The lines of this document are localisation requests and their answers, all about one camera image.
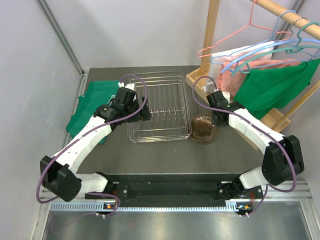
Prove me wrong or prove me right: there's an amber glass plate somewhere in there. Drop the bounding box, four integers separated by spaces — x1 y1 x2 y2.
190 114 219 144

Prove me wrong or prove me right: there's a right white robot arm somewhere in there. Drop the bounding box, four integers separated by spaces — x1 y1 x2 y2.
206 90 305 200

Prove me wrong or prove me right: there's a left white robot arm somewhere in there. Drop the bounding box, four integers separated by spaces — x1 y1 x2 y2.
38 83 151 202

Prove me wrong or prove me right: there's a wooden clothes rack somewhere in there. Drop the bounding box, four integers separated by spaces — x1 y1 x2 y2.
185 0 320 151

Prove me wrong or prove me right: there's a folded green t-shirt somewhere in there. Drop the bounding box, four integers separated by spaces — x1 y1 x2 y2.
66 80 119 139

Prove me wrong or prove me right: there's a pink hanging garment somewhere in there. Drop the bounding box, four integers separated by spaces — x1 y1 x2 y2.
216 57 301 97

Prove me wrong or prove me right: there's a green hanging garment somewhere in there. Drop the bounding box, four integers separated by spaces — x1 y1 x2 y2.
233 59 320 120

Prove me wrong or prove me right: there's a white hanging garment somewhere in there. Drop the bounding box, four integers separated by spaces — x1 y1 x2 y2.
202 41 275 93

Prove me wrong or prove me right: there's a teal plastic hanger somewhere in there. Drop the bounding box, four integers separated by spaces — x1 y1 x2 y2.
222 21 320 76

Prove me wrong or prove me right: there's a light blue plastic hanger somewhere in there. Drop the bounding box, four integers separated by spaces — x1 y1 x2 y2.
285 34 320 59

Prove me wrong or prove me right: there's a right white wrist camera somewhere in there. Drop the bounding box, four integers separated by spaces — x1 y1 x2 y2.
222 91 231 103

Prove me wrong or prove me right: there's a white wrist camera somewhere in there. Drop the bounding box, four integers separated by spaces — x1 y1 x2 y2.
222 91 231 103
117 82 136 94

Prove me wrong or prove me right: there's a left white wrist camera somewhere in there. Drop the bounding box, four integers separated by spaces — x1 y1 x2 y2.
117 82 136 94

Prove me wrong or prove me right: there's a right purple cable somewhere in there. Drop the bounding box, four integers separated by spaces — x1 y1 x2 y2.
192 75 299 218

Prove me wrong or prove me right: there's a purple cable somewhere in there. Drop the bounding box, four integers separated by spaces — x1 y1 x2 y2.
35 73 148 219
192 75 299 218

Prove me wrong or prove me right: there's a wire dish rack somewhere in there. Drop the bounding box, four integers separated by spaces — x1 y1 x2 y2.
127 71 192 143

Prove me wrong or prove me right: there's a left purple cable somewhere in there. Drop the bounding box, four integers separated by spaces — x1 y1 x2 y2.
35 73 148 219

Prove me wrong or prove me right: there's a pink wire hanger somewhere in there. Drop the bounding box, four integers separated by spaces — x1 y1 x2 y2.
196 0 293 59

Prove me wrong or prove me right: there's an aluminium frame profile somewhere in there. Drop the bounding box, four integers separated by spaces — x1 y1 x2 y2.
36 0 85 76

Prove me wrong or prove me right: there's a slotted cable duct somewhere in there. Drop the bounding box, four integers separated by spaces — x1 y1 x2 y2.
50 200 250 213

